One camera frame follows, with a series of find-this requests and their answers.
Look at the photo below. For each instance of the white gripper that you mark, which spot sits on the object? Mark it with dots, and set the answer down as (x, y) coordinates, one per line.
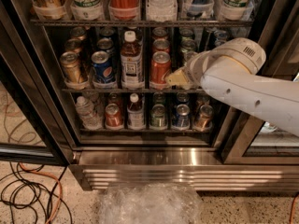
(193, 73)

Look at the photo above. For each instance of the gold can lower shelf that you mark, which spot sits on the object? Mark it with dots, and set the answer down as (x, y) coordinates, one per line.
(203, 117)

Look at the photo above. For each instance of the brown tea bottle middle shelf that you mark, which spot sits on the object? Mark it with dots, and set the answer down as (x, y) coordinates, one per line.
(131, 59)

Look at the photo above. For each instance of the red coca-cola bottle top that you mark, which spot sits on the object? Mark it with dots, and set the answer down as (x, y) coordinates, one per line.
(126, 9)

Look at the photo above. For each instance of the blue pepsi can front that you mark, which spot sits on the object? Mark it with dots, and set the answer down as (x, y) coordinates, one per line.
(102, 67)

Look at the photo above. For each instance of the tea bottle lower shelf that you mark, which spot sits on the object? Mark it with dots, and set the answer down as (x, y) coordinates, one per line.
(135, 111)

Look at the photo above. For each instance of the red can lower shelf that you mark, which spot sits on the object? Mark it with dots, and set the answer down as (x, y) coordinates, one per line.
(113, 115)

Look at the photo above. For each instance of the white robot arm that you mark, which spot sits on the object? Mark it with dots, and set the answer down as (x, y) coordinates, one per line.
(228, 74)

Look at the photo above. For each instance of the clear plastic bag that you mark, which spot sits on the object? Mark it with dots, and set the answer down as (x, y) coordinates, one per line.
(150, 204)

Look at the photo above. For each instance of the gold can front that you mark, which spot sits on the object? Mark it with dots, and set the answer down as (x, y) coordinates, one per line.
(72, 67)

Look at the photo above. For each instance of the blue can lower shelf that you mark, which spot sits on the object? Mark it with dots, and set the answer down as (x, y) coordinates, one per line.
(181, 118)

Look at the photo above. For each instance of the green can lower shelf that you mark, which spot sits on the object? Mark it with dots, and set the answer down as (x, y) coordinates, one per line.
(157, 116)

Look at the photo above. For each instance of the clear water bottle top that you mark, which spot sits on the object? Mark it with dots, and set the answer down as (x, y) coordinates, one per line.
(159, 8)

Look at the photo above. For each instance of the stainless steel fridge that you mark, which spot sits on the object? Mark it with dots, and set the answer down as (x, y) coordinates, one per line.
(222, 159)

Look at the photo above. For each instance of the green soda can front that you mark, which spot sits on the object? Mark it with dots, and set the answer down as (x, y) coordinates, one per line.
(188, 55)

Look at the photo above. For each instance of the clear water bottle lower shelf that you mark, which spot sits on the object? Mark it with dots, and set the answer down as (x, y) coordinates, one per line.
(87, 113)

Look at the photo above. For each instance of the red cola can front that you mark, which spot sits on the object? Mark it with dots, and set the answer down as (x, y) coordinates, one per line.
(160, 67)

